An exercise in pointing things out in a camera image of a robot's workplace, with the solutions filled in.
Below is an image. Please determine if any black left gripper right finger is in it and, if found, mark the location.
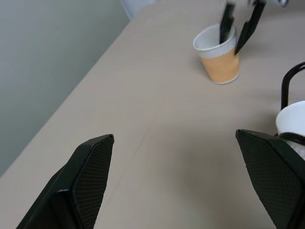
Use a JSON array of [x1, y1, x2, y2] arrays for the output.
[[235, 129, 305, 229]]

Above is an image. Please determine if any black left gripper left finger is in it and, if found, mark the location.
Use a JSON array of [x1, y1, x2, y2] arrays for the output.
[[15, 134, 115, 229]]

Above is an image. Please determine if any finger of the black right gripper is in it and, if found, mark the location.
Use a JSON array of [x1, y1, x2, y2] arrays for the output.
[[218, 2, 236, 45], [234, 0, 267, 56]]

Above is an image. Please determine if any orange and white paper cup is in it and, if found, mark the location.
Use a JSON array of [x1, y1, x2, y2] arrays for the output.
[[193, 23, 240, 85]]

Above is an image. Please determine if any black wire cup holder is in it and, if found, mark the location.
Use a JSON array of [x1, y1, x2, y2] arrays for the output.
[[274, 62, 305, 145]]

